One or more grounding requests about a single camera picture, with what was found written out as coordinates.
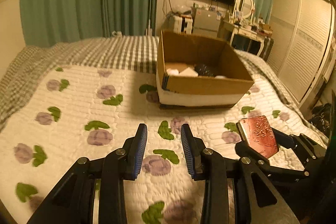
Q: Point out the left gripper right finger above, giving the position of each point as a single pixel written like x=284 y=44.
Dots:
x=256 y=200

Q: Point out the pink red card box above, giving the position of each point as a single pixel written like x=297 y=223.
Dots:
x=258 y=134

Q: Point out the black remote control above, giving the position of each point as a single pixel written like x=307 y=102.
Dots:
x=206 y=70

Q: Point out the white bottle with loop lid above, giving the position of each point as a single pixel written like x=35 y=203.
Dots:
x=172 y=72

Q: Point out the clear plastic water jug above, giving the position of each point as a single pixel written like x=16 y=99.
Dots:
x=117 y=33

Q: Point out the white tube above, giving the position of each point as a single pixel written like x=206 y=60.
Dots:
x=188 y=72

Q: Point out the open cardboard box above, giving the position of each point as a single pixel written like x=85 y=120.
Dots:
x=179 y=51

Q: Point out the white dressing table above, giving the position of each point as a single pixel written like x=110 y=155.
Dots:
x=247 y=40

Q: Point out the floral white quilt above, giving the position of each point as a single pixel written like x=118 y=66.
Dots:
x=87 y=112

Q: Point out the grey mini fridge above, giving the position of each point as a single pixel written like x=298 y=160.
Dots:
x=206 y=23

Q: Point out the white louvred wardrobe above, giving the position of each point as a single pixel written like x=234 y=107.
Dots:
x=302 y=31

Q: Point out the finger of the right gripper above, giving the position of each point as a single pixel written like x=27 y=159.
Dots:
x=283 y=139
x=248 y=147

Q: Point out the grey checked bedsheet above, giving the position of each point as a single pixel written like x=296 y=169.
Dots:
x=32 y=63

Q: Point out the oval white vanity mirror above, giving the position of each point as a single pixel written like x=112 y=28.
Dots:
x=244 y=9

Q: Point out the white suitcase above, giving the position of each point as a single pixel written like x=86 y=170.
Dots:
x=181 y=24

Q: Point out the light blue earbuds case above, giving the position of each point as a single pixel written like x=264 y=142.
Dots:
x=220 y=77

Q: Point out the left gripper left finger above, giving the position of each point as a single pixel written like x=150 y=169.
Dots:
x=71 y=200

